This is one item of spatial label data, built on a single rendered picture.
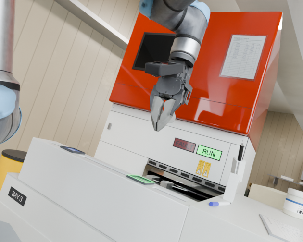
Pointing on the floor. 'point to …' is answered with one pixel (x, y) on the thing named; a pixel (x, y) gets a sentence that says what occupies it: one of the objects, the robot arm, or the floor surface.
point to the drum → (15, 159)
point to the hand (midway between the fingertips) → (156, 126)
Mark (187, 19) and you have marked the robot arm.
